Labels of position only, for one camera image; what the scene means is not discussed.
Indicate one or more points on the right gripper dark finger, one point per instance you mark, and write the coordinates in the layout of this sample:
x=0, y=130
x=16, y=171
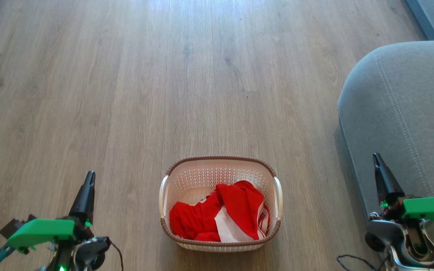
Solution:
x=386, y=184

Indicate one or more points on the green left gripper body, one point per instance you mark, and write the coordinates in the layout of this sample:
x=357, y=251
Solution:
x=43, y=229

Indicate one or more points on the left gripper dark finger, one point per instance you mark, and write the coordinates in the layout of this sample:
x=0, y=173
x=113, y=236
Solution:
x=84, y=201

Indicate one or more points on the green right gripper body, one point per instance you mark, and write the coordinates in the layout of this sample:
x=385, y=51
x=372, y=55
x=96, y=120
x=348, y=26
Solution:
x=428, y=209

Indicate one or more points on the red and white cloth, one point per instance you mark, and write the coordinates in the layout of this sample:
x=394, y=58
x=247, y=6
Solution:
x=239, y=203

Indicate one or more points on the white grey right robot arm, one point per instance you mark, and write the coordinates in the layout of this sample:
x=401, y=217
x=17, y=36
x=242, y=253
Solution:
x=382, y=231

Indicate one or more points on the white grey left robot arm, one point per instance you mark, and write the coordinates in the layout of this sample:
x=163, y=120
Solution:
x=89, y=252

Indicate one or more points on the beige plastic laundry basket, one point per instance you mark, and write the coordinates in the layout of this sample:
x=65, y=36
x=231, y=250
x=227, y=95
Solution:
x=220, y=169

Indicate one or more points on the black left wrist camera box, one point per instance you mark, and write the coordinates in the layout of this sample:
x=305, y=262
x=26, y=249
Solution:
x=13, y=226

